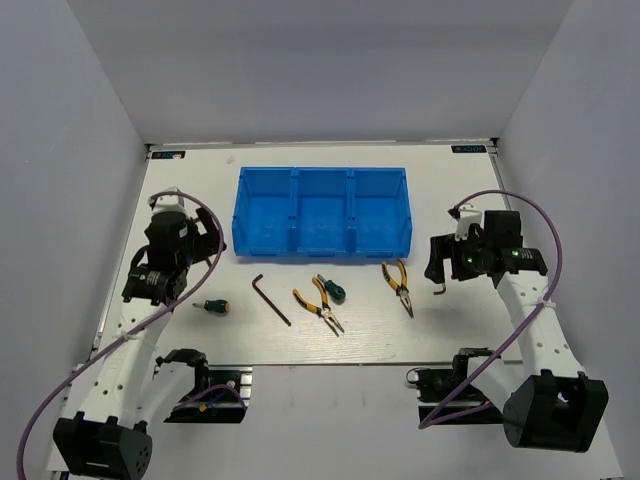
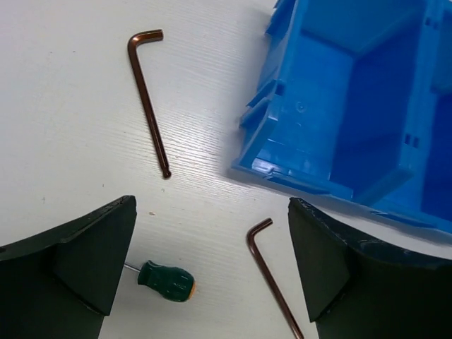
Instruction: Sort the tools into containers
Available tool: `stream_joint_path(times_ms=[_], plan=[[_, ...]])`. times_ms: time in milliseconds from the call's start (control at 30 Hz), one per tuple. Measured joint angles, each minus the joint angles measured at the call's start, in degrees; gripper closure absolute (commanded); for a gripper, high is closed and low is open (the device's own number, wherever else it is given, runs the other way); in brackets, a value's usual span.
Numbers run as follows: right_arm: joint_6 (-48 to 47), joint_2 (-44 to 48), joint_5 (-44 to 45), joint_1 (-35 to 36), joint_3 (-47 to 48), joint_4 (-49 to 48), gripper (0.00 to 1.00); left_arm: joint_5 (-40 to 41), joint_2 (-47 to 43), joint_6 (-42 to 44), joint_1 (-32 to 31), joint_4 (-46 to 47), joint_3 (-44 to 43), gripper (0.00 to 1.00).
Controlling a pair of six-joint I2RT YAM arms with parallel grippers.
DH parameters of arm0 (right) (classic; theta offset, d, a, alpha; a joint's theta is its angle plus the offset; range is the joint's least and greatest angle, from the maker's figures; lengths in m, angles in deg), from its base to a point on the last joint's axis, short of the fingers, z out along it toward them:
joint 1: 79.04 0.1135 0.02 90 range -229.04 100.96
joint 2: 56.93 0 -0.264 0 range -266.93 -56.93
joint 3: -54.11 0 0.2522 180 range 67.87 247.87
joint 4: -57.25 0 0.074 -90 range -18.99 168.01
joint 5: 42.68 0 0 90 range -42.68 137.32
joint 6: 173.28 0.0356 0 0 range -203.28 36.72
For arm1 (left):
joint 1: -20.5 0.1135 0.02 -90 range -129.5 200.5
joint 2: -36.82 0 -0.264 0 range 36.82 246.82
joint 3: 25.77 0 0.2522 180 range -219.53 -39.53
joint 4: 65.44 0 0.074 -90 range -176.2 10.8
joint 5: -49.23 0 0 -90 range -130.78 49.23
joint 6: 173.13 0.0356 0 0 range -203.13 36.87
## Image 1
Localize dark label sticker left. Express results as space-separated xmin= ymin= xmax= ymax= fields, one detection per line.
xmin=151 ymin=150 xmax=186 ymax=160

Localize green screwdriver orange cap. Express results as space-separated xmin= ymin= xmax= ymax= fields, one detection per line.
xmin=192 ymin=299 xmax=230 ymax=314

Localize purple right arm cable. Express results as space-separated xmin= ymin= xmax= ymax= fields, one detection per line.
xmin=417 ymin=189 xmax=562 ymax=431

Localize green stubby screwdriver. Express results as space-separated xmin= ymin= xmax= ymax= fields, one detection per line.
xmin=317 ymin=274 xmax=346 ymax=304

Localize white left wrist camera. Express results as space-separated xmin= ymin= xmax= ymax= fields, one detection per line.
xmin=148 ymin=187 xmax=186 ymax=215

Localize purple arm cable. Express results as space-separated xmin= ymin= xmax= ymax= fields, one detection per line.
xmin=16 ymin=189 xmax=247 ymax=480
xmin=417 ymin=189 xmax=562 ymax=431

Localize yellow black needle-nose pliers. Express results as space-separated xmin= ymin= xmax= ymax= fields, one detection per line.
xmin=292 ymin=276 xmax=345 ymax=337

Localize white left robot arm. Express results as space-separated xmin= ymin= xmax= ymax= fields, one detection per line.
xmin=53 ymin=188 xmax=226 ymax=479

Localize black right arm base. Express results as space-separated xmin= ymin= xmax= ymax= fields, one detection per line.
xmin=405 ymin=348 xmax=502 ymax=425

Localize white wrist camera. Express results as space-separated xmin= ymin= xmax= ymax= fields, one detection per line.
xmin=148 ymin=187 xmax=186 ymax=215
xmin=448 ymin=203 xmax=483 ymax=241

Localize yellow black pliers right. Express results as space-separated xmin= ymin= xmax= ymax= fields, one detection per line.
xmin=381 ymin=259 xmax=414 ymax=318

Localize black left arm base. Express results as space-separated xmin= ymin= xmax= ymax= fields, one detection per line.
xmin=153 ymin=349 xmax=253 ymax=424

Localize black hex key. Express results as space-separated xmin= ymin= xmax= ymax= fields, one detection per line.
xmin=251 ymin=273 xmax=292 ymax=327

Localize dark label sticker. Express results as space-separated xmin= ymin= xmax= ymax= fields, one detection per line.
xmin=151 ymin=150 xmax=186 ymax=160
xmin=451 ymin=144 xmax=487 ymax=154

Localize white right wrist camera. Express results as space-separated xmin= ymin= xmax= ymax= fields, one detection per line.
xmin=448 ymin=203 xmax=483 ymax=241

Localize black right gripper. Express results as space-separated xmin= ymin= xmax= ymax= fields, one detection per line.
xmin=425 ymin=228 xmax=493 ymax=284

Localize blue three-compartment plastic bin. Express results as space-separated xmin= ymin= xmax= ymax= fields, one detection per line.
xmin=232 ymin=167 xmax=413 ymax=259

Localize dark label sticker right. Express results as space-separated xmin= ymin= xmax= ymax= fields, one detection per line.
xmin=451 ymin=144 xmax=487 ymax=154

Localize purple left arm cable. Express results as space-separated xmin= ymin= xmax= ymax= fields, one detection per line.
xmin=16 ymin=189 xmax=247 ymax=480

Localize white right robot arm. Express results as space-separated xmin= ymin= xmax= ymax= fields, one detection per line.
xmin=408 ymin=204 xmax=609 ymax=453

